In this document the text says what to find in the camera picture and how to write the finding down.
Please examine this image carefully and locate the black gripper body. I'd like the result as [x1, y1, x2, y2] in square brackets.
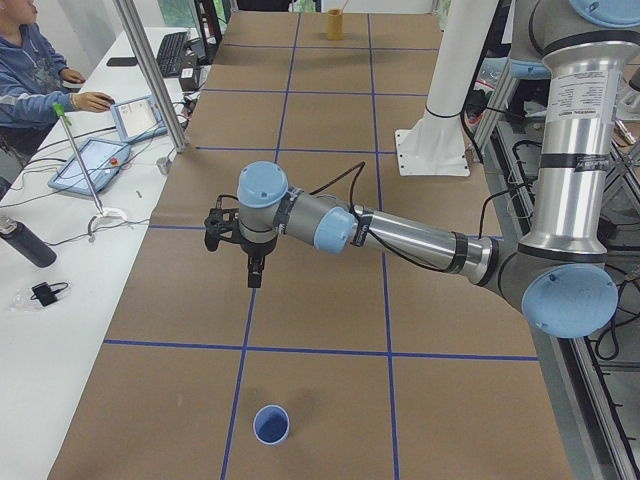
[241, 238, 276, 258]

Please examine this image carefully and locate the blue plastic cup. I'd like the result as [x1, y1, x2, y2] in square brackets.
[253, 404, 290, 446]

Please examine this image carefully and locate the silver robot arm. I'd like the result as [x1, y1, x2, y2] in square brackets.
[236, 1, 639, 338]

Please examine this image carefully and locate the brown bamboo cup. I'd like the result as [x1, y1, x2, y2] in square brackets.
[327, 8, 344, 41]

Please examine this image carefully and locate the blue teach pendant far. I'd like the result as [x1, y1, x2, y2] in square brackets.
[110, 95, 167, 144]

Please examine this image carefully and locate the blue teach pendant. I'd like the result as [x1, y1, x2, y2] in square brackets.
[48, 137, 131, 196]
[110, 95, 167, 144]

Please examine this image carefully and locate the blue teach pendant near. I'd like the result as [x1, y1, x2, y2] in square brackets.
[48, 137, 131, 196]

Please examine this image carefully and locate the black keyboard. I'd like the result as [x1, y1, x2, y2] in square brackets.
[156, 31, 189, 78]

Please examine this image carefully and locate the small black adapter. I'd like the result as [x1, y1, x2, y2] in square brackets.
[31, 282, 69, 307]

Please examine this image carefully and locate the black water bottle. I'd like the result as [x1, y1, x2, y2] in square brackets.
[1, 215, 57, 268]

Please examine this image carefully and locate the black smartphone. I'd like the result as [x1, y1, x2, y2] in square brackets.
[106, 57, 138, 67]

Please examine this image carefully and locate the silver rod green tip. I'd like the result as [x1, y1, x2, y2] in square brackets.
[53, 102, 105, 217]

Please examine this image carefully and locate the person in blue hoodie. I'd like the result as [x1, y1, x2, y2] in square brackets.
[1, 0, 115, 167]

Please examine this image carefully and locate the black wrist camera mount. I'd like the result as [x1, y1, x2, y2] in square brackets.
[204, 194, 242, 252]

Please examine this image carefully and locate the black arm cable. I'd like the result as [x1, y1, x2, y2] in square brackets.
[298, 161, 536, 274]

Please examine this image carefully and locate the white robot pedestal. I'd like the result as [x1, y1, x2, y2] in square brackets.
[395, 0, 504, 177]

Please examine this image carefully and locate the aluminium frame post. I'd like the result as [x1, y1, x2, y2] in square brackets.
[113, 0, 187, 153]

